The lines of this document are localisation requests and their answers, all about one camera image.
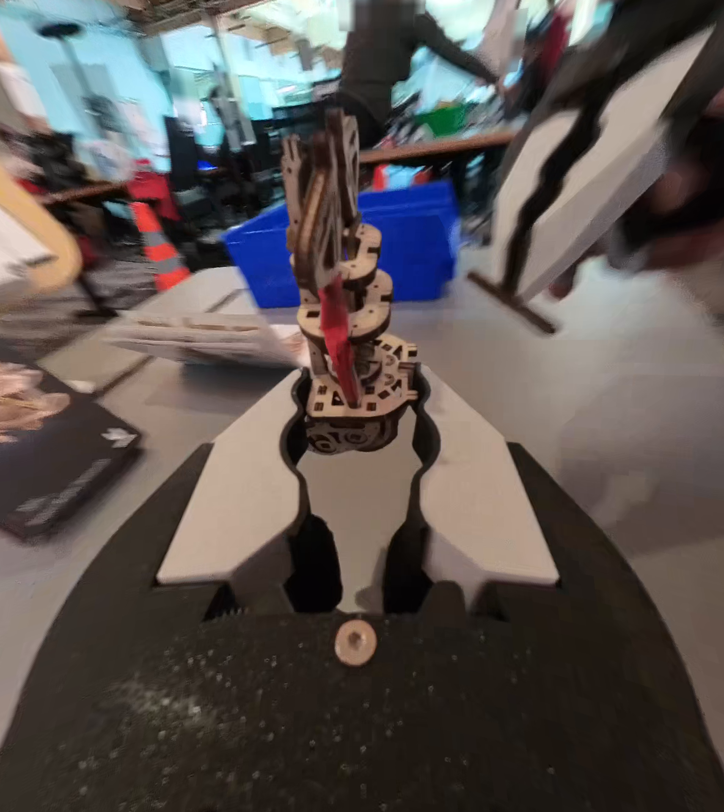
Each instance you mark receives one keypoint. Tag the laser-cut wooden part sheets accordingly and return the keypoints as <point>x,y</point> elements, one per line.
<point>209,339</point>

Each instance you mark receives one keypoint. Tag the orange traffic cone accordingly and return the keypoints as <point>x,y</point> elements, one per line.
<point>160,254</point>

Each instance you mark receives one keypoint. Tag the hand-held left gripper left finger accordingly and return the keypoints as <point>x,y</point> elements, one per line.
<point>235,501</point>

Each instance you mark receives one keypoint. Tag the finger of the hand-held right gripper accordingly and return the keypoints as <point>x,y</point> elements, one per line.
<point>628,139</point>
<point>517,190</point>

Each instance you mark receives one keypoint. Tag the wooden model assembly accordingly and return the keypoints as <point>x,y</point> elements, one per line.
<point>320,209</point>

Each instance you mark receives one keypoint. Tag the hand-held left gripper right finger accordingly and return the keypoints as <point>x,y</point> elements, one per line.
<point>482,507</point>

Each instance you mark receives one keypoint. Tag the black light stand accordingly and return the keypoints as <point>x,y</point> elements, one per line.
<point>60,28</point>

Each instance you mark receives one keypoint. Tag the wood edged background table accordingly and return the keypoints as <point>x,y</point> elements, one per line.
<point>438,147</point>

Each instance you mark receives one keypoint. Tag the green crate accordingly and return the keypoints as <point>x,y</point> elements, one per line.
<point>444,119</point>

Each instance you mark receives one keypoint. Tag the blue plastic bin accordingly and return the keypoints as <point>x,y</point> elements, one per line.
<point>412,254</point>

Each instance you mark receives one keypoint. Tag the wooden framed white board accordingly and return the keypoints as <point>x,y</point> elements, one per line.
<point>65,254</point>

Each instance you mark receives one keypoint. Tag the person's right hand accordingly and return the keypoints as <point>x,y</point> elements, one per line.
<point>666,259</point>

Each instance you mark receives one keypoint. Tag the black model kit box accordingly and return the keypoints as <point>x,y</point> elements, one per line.
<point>51,457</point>

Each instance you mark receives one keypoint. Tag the dark wooden model part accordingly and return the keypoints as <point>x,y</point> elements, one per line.
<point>517,303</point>

